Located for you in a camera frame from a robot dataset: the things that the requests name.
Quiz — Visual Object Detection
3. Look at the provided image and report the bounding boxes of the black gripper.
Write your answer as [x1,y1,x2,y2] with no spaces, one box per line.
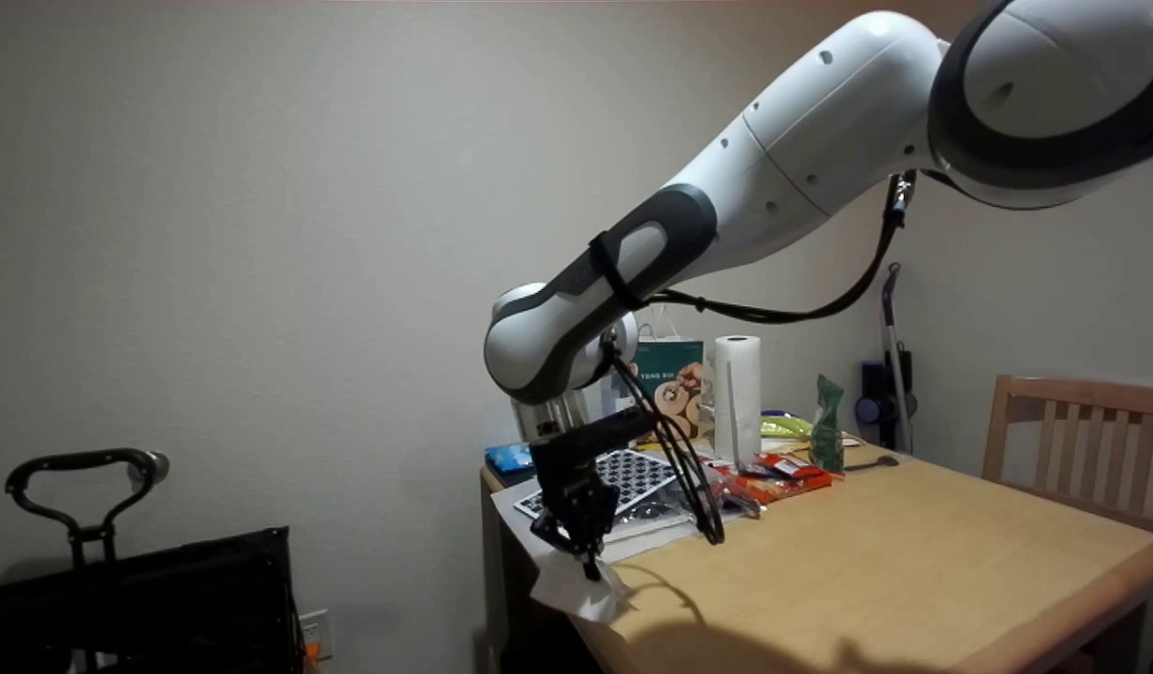
[533,455,615,579]

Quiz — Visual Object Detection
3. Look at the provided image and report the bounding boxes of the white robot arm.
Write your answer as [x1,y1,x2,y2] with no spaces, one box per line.
[481,0,1153,567]

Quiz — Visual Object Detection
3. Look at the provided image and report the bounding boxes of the checkerboard calibration board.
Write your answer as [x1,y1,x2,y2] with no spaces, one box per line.
[511,447,702,534]

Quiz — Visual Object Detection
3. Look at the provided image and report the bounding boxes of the blue snack packet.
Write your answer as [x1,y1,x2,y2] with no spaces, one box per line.
[488,441,535,474]

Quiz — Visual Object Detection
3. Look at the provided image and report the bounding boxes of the teal cookie box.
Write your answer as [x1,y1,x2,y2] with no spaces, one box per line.
[636,337,702,438]

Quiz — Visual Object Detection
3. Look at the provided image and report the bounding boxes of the red snack packets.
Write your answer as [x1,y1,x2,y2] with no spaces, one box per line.
[712,456,836,514]

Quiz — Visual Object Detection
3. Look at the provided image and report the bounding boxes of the yellow packet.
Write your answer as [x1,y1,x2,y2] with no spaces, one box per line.
[761,415,811,438]

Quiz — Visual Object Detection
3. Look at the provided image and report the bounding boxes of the white paper towel roll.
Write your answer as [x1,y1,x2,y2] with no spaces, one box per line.
[712,335,761,466]

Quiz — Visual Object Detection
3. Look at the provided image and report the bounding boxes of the dark green patterned bag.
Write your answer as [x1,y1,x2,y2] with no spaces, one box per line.
[811,375,843,473]

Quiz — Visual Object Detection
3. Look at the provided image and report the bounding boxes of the upright vacuum cleaner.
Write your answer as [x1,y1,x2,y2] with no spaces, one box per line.
[852,261,913,455]

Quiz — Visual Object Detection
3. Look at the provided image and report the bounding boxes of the wooden chair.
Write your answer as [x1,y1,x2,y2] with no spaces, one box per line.
[982,375,1153,532]

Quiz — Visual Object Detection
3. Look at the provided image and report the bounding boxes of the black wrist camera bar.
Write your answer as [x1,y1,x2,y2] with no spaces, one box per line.
[533,410,651,456]

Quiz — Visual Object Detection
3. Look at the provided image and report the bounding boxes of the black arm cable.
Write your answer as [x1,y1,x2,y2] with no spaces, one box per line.
[594,169,919,551]

